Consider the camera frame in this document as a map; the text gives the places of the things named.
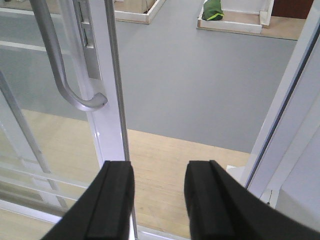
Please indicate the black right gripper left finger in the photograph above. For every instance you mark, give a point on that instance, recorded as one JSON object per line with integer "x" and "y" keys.
{"x": 104, "y": 209}

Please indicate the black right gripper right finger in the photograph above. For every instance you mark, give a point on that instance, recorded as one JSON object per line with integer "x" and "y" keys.
{"x": 219, "y": 208}

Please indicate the white sliding glass door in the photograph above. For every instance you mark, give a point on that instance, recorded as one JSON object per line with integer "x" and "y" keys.
{"x": 27, "y": 83}

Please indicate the silver door handle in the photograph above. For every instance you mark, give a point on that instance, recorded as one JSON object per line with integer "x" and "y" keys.
{"x": 53, "y": 49}

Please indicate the white bottom door track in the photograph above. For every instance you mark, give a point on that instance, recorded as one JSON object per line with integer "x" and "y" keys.
{"x": 138, "y": 232}

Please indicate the light wooden platform board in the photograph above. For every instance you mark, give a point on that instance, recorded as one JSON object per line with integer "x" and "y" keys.
{"x": 51, "y": 171}

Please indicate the distant white framed platform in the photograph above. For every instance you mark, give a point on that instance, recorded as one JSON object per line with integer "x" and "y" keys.
{"x": 253, "y": 17}

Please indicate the green cushion bag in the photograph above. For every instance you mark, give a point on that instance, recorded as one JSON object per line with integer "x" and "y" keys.
{"x": 212, "y": 11}

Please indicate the distant wooden framed box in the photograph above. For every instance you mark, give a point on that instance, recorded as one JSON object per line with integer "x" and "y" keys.
{"x": 137, "y": 11}

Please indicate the silver lock plate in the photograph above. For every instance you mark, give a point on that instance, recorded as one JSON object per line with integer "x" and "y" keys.
{"x": 83, "y": 18}

